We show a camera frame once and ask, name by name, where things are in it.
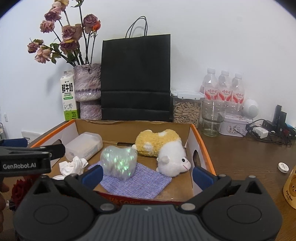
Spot white tissue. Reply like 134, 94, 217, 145
59, 156, 88, 176

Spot red rose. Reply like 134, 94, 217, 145
11, 178, 35, 209

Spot white round brush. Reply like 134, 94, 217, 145
53, 175, 65, 180

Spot translucent plastic box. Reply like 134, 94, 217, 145
65, 132, 103, 161

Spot iridescent bundle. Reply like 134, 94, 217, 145
100, 146, 137, 181

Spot white yellow plush toy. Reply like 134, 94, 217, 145
132, 129, 191, 177

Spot red cardboard box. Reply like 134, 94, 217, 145
30, 119, 217, 205

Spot purple fabric pouch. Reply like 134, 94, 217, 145
94, 163, 172, 199

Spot small white round cap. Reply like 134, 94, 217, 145
277, 162, 290, 174

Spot left hand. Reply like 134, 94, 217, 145
0, 181, 10, 232

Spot clear glass cup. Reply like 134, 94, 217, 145
202, 100, 228, 137

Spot milk carton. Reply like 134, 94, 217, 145
60, 70, 80, 121

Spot jar of seeds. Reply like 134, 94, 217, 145
171, 90, 205, 128

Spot yellow bear mug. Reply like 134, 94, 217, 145
283, 166, 296, 209

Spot water bottle middle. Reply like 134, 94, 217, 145
218, 70, 232, 101

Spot water bottle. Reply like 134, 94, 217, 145
201, 68, 219, 100
231, 73, 245, 108
218, 70, 232, 101

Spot black stand device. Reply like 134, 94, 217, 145
267, 105, 295, 146

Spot purple ceramic vase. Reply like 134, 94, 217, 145
74, 63, 102, 121

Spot water bottle left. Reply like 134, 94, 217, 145
201, 68, 219, 100

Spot water bottle right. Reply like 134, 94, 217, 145
231, 73, 245, 108

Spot black paper bag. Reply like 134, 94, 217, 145
100, 26, 173, 121

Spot dried pink flowers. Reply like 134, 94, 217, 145
27, 1, 101, 67

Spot white charger with cables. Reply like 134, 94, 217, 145
245, 118, 275, 143

